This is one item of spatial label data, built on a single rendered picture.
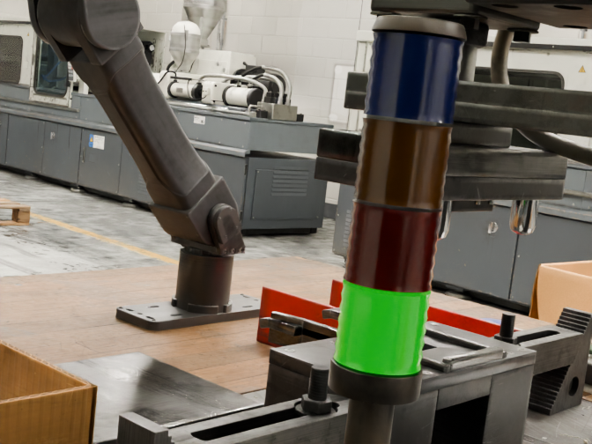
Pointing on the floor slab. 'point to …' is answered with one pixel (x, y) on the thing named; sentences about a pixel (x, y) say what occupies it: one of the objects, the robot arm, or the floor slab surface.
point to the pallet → (20, 212)
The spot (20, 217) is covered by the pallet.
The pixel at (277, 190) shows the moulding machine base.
